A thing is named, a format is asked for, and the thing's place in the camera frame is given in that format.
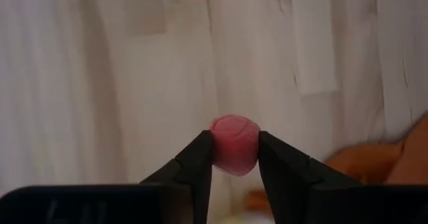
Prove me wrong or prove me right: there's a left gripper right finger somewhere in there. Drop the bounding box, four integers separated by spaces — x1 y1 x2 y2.
257 130 428 224

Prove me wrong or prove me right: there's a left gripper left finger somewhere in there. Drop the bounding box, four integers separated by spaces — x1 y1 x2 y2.
0 129 214 224

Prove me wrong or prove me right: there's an orange toy carrot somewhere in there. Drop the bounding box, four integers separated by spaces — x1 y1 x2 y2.
243 189 270 215

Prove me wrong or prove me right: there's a pink toy raspberry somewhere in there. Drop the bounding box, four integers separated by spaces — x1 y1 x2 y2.
209 114 261 177

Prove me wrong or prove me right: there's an orange brown cloth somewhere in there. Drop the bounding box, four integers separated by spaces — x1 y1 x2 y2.
322 112 428 185

